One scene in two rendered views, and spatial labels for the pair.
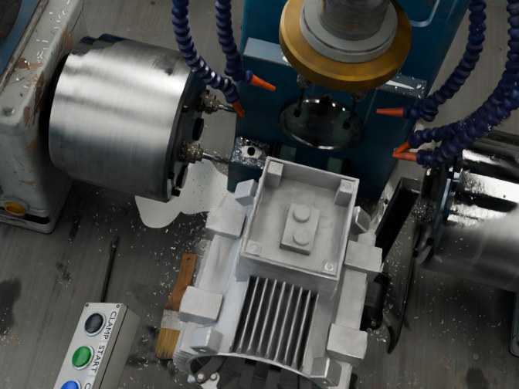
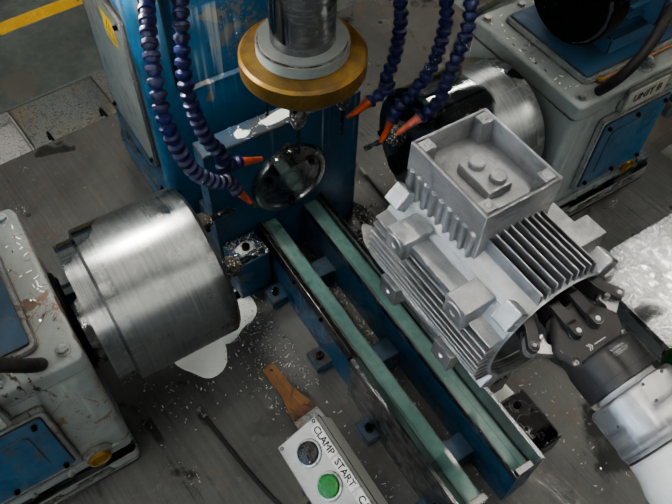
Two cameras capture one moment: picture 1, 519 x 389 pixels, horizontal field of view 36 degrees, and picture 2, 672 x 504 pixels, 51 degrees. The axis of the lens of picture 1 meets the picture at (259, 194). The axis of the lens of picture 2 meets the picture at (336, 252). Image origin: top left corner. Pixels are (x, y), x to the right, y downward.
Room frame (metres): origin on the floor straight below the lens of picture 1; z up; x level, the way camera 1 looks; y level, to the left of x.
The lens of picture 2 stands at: (0.10, 0.38, 1.96)
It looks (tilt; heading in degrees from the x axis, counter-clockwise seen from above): 55 degrees down; 320
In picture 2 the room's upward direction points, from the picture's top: 2 degrees clockwise
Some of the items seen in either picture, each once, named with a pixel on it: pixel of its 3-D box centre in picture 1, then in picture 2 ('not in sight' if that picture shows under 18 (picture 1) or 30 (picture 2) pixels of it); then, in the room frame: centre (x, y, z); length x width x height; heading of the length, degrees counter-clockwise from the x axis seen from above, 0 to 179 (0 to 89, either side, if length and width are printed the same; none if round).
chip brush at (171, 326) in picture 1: (179, 305); (301, 409); (0.50, 0.11, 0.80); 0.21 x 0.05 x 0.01; 0
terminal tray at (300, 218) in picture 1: (296, 231); (479, 183); (0.38, -0.05, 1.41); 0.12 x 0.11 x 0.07; 175
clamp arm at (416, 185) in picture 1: (389, 228); not in sight; (0.55, -0.20, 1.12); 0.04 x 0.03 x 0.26; 175
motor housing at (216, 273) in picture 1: (278, 299); (486, 262); (0.33, -0.04, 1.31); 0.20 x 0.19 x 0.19; 175
